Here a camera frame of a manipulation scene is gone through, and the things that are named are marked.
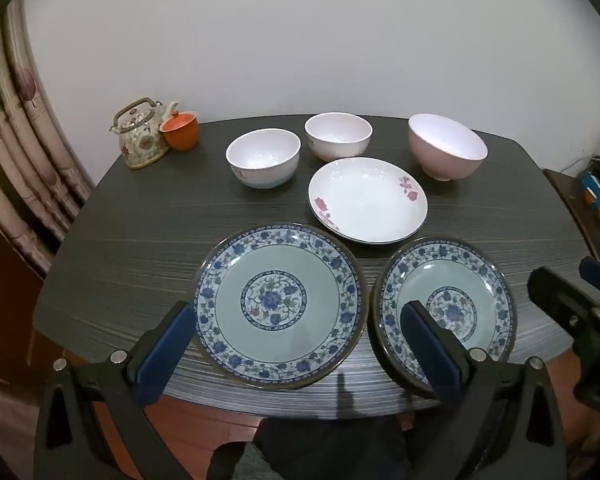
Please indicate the white bowl blue band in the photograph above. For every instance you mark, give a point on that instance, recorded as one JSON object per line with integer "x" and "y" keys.
{"x": 263, "y": 157}

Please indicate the white bowl tan band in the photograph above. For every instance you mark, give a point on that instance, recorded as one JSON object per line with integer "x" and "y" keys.
{"x": 338, "y": 135}

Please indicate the floral ceramic teapot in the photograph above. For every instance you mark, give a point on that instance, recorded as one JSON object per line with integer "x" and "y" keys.
{"x": 140, "y": 145}

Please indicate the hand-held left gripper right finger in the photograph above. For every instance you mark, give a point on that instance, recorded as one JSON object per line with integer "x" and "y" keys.
{"x": 430, "y": 347}

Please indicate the white plate pink flowers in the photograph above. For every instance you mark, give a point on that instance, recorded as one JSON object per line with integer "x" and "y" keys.
{"x": 367, "y": 200}

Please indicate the dark side table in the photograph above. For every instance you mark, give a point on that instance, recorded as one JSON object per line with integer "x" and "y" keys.
{"x": 565, "y": 200}

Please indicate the brown wooden cabinet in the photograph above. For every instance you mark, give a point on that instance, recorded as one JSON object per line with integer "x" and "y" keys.
{"x": 7, "y": 290}

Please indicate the blue floral plate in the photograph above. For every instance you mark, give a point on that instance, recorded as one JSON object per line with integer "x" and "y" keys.
{"x": 290, "y": 332}
{"x": 480, "y": 280}

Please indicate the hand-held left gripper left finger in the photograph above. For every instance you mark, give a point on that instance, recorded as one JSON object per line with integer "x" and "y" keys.
{"x": 165, "y": 345}

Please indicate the beige patterned curtain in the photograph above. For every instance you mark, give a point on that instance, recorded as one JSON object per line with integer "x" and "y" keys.
{"x": 25, "y": 150}

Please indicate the person's dark pants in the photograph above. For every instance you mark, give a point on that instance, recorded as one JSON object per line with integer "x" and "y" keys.
{"x": 325, "y": 450}

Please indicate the pink bowl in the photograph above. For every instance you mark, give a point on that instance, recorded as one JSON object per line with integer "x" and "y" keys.
{"x": 447, "y": 146}

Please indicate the orange lidded cup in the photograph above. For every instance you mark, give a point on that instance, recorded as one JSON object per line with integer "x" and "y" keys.
{"x": 181, "y": 135}

